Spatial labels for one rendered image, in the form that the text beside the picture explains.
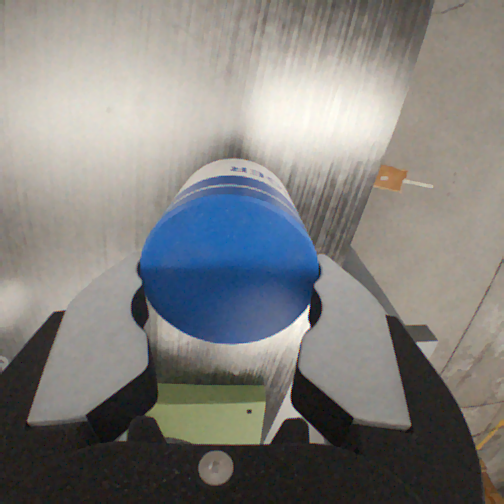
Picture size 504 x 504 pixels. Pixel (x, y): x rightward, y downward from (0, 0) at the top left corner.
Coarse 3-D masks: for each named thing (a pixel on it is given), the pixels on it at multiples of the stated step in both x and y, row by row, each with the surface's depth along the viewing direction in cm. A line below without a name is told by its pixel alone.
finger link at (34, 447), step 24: (48, 336) 7; (24, 360) 6; (0, 384) 6; (24, 384) 6; (0, 408) 5; (24, 408) 5; (0, 432) 5; (24, 432) 5; (48, 432) 5; (72, 432) 5; (0, 456) 4; (24, 456) 4; (48, 456) 5; (0, 480) 4
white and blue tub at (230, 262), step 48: (192, 192) 10; (240, 192) 10; (192, 240) 10; (240, 240) 10; (288, 240) 10; (144, 288) 11; (192, 288) 11; (240, 288) 11; (288, 288) 11; (192, 336) 12; (240, 336) 12
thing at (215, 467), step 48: (144, 432) 5; (288, 432) 5; (48, 480) 4; (96, 480) 4; (144, 480) 4; (192, 480) 4; (240, 480) 4; (288, 480) 4; (336, 480) 4; (384, 480) 4
